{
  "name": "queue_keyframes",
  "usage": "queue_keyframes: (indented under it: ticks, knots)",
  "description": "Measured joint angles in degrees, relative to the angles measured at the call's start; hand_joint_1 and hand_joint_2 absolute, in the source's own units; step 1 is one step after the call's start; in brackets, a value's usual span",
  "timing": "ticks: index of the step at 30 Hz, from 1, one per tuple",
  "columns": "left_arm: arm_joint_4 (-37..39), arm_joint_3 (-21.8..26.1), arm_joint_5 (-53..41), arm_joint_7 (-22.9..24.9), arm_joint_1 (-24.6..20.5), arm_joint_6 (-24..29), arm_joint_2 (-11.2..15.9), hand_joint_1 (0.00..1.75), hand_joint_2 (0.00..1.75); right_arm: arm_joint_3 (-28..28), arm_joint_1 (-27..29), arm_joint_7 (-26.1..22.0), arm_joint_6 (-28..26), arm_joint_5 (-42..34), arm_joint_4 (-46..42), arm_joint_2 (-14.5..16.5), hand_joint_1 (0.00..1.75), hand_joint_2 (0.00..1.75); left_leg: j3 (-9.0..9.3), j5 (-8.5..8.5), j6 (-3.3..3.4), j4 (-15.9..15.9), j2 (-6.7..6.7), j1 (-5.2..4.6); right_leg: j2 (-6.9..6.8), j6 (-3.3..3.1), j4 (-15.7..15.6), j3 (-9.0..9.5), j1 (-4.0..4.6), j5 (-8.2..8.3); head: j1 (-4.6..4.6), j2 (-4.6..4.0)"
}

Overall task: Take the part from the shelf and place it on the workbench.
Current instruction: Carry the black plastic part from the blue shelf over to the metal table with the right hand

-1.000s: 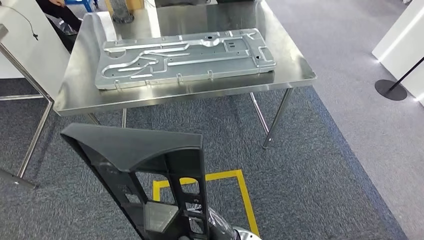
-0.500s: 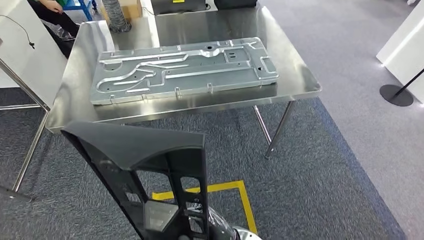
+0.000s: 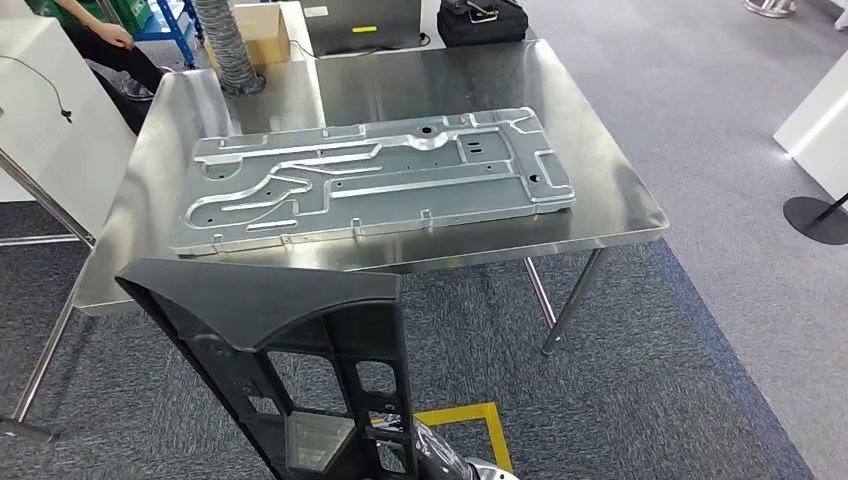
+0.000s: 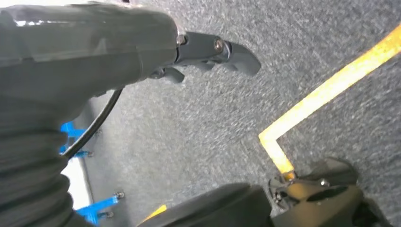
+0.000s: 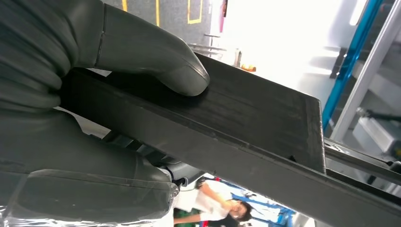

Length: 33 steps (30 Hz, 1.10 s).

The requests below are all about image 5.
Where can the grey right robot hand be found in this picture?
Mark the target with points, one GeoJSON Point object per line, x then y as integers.
{"type": "Point", "coordinates": [141, 47]}

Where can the person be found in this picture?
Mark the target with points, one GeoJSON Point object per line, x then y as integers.
{"type": "Point", "coordinates": [213, 200]}

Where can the blue metal post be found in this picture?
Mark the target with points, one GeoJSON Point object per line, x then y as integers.
{"type": "Point", "coordinates": [347, 62]}

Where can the grey aluminium post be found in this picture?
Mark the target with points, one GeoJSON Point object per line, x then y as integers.
{"type": "Point", "coordinates": [366, 75]}

